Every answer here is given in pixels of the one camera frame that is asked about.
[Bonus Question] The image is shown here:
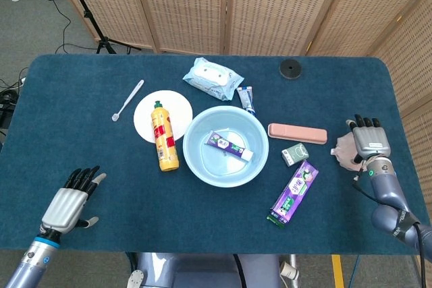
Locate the purple white tube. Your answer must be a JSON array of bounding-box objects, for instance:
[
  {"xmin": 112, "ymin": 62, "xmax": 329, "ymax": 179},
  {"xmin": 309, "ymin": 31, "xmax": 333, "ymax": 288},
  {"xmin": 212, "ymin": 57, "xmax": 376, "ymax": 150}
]
[{"xmin": 206, "ymin": 129, "xmax": 254, "ymax": 162}]

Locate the green pocket tissue pack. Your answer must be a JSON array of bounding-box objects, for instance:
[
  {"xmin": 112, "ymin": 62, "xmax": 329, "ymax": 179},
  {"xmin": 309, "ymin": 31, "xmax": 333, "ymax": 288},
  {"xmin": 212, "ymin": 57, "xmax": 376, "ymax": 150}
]
[{"xmin": 281, "ymin": 143, "xmax": 310, "ymax": 167}]

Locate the yellow bottle red label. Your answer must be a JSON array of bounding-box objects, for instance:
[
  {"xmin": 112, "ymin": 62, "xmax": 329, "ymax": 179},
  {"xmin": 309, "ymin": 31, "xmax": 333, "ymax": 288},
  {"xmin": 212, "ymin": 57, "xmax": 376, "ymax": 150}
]
[{"xmin": 151, "ymin": 100, "xmax": 180, "ymax": 172}]

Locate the purple green toothpaste box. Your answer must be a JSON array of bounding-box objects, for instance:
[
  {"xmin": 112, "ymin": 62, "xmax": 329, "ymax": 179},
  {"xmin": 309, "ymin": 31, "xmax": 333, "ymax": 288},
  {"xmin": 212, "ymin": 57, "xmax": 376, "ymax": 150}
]
[{"xmin": 266, "ymin": 159, "xmax": 319, "ymax": 229}]

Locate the black power strip with cables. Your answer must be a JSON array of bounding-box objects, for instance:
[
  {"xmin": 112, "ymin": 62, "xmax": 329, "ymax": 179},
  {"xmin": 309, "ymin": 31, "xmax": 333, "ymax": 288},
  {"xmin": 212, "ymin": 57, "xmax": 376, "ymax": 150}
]
[{"xmin": 0, "ymin": 68, "xmax": 30, "ymax": 130}]

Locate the white toothbrush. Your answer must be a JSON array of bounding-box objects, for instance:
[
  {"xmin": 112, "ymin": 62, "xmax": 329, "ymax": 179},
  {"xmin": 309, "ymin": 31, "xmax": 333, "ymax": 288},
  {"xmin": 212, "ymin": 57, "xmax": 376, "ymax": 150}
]
[{"xmin": 111, "ymin": 79, "xmax": 145, "ymax": 122}]

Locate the wicker folding screen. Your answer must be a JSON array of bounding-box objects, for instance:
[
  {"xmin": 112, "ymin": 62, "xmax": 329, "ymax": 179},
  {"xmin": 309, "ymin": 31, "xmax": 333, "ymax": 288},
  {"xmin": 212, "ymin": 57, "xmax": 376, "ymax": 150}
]
[{"xmin": 47, "ymin": 0, "xmax": 432, "ymax": 194}]

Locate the light blue plastic basin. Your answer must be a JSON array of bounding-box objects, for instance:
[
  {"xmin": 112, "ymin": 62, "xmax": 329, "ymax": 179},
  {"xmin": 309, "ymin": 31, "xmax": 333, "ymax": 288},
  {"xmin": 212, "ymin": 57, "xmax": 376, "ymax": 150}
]
[{"xmin": 182, "ymin": 105, "xmax": 270, "ymax": 188}]

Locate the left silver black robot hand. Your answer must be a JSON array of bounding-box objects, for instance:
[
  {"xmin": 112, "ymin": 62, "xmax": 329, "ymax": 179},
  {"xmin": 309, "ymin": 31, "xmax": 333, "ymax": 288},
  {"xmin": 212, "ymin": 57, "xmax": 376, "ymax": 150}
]
[{"xmin": 40, "ymin": 165, "xmax": 107, "ymax": 235}]

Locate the grey robot torso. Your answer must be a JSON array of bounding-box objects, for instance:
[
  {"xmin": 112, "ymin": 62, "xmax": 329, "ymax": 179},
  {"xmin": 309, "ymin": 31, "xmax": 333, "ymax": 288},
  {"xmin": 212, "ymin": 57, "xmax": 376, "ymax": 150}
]
[{"xmin": 126, "ymin": 252, "xmax": 298, "ymax": 288}]

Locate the pink toothbrush case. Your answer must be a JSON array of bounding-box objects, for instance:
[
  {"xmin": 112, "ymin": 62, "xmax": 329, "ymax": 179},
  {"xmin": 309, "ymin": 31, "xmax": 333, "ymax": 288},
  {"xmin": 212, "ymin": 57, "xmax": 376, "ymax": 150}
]
[{"xmin": 267, "ymin": 123, "xmax": 328, "ymax": 145}]

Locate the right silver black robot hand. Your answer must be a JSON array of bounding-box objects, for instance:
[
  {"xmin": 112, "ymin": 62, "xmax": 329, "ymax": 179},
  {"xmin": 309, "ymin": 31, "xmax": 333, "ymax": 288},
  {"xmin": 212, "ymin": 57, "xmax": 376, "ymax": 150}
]
[{"xmin": 346, "ymin": 114, "xmax": 392, "ymax": 165}]

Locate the dark blue table cloth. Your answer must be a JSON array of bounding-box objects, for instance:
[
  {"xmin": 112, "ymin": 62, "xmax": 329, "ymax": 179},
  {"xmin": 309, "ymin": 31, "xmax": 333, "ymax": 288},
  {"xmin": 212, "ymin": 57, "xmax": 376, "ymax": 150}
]
[{"xmin": 0, "ymin": 53, "xmax": 432, "ymax": 256}]

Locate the pink bath sponge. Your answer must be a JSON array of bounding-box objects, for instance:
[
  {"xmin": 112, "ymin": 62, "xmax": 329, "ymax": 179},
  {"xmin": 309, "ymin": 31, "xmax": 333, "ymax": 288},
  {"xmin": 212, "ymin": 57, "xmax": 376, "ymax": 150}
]
[{"xmin": 329, "ymin": 132, "xmax": 367, "ymax": 172}]

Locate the white round paper plate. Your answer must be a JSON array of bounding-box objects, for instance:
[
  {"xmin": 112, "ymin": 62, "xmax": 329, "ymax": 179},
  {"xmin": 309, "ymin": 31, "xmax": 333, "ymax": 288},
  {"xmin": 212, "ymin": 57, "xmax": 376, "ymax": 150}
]
[{"xmin": 133, "ymin": 90, "xmax": 194, "ymax": 143}]

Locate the small blue white tube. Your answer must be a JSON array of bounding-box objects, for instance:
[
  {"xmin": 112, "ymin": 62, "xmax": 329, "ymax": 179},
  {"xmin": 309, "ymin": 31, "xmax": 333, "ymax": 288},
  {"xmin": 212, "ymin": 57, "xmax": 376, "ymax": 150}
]
[{"xmin": 236, "ymin": 86, "xmax": 256, "ymax": 114}]

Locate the black floor cable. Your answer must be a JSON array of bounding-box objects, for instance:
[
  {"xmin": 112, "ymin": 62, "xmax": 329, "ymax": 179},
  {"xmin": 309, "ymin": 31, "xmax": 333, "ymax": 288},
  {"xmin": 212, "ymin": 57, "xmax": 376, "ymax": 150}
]
[{"xmin": 50, "ymin": 0, "xmax": 102, "ymax": 55}]

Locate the blue wet wipes pack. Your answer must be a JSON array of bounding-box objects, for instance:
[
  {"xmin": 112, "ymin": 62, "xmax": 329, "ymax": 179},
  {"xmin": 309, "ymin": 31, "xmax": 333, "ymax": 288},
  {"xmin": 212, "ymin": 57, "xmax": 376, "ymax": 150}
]
[{"xmin": 182, "ymin": 57, "xmax": 244, "ymax": 102}]

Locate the black round disc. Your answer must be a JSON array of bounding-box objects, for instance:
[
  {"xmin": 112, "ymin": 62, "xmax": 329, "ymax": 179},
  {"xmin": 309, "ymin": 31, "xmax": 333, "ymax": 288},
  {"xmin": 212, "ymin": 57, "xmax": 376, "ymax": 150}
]
[{"xmin": 279, "ymin": 59, "xmax": 301, "ymax": 80}]

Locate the black tripod stand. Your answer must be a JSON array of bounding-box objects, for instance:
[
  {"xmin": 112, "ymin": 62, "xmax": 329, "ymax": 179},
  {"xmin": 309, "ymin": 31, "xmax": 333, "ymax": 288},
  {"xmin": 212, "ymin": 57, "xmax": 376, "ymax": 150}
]
[{"xmin": 28, "ymin": 0, "xmax": 142, "ymax": 55}]

